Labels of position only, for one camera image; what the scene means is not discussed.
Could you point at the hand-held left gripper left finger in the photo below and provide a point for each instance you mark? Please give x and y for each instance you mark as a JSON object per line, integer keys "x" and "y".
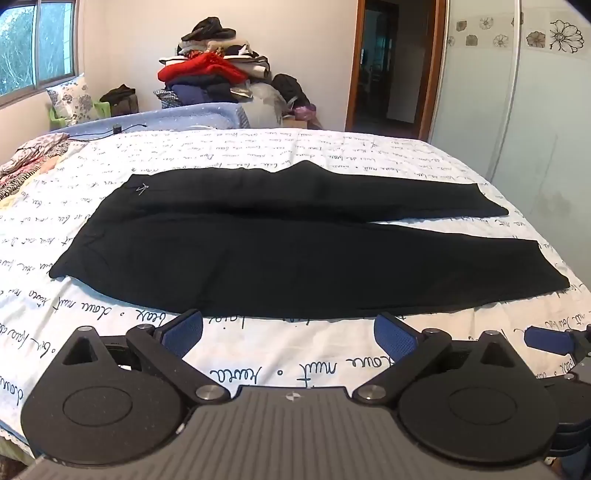
{"x": 184, "y": 330}

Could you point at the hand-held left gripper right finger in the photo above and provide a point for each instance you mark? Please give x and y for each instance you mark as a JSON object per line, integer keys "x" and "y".
{"x": 392, "y": 333}

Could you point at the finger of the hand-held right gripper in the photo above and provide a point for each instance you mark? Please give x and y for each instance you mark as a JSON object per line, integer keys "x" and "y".
{"x": 549, "y": 340}

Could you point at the black pants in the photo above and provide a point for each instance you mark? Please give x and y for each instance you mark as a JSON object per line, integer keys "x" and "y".
{"x": 277, "y": 258}

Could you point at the white script print bed sheet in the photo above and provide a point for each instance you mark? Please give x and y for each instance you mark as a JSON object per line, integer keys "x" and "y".
{"x": 323, "y": 147}

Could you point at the blue dotted blanket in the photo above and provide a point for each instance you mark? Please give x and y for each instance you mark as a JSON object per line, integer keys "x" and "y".
{"x": 184, "y": 115}

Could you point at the patterned quilt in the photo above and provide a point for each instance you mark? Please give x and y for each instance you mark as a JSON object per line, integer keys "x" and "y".
{"x": 32, "y": 157}

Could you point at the cardboard box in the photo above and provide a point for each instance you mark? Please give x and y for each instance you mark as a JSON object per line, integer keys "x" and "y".
{"x": 295, "y": 123}

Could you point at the flower print wardrobe door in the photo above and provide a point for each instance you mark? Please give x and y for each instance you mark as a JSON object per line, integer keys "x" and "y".
{"x": 485, "y": 115}

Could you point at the green plastic chair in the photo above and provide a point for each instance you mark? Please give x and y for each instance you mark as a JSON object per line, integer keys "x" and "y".
{"x": 104, "y": 110}

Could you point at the purple bag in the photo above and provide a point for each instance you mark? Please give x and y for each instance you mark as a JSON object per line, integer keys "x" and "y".
{"x": 304, "y": 111}

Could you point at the translucent plastic bag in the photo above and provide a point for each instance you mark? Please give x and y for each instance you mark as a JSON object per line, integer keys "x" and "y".
{"x": 270, "y": 104}

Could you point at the dark bag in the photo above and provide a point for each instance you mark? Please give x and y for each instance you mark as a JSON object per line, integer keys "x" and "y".
{"x": 120, "y": 96}

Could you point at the floral pillow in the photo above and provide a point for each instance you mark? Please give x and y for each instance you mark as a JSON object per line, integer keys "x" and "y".
{"x": 74, "y": 99}

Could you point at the pile of clothes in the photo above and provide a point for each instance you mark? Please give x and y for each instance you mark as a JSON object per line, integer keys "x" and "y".
{"x": 207, "y": 69}

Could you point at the black backpack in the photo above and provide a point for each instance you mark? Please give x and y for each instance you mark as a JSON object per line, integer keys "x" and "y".
{"x": 291, "y": 90}

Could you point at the window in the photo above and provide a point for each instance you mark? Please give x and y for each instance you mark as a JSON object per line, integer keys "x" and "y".
{"x": 27, "y": 41}

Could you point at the wooden door frame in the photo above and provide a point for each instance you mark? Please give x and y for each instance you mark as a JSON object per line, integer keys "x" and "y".
{"x": 353, "y": 69}

